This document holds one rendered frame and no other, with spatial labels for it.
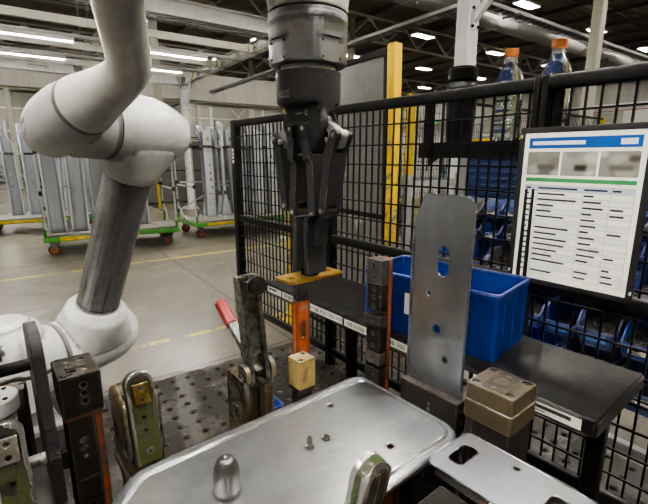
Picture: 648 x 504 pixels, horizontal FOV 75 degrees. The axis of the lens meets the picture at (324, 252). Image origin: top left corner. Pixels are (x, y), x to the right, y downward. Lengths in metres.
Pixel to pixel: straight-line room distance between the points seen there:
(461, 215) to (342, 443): 0.38
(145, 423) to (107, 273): 0.54
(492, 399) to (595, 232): 0.38
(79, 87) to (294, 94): 0.40
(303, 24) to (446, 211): 0.37
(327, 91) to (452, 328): 0.44
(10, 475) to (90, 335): 0.63
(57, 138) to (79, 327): 0.52
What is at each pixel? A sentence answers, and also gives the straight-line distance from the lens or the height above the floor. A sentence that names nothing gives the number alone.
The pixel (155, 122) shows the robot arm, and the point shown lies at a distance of 0.96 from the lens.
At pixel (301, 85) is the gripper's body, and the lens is 0.49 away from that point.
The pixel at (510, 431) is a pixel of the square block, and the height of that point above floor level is 1.01.
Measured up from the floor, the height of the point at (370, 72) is 1.88.
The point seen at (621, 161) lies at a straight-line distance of 0.89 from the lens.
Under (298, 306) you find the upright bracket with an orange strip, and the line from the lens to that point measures 0.74.
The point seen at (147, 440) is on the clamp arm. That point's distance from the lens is 0.68.
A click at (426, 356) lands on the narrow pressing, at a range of 0.79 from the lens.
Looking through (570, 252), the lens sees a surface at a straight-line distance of 0.93.
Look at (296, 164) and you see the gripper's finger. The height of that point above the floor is 1.39.
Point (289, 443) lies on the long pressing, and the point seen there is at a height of 1.00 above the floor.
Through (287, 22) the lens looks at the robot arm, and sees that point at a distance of 0.50.
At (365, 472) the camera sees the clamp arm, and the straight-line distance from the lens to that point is 0.44.
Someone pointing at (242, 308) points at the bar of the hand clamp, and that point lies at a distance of 0.67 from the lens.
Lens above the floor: 1.40
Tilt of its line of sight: 13 degrees down
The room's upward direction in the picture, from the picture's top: straight up
